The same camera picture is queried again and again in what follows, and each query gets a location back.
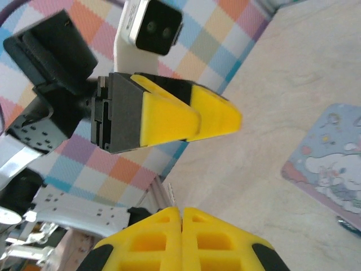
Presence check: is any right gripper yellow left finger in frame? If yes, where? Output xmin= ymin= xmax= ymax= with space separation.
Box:
xmin=81 ymin=207 xmax=183 ymax=271

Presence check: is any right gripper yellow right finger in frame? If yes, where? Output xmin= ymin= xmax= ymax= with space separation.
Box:
xmin=183 ymin=207 xmax=291 ymax=271

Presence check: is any aluminium side rail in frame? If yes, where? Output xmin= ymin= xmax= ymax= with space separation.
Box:
xmin=135 ymin=174 xmax=175 ymax=218

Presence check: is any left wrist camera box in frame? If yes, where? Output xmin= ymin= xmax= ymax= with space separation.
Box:
xmin=114 ymin=0 xmax=184 ymax=76

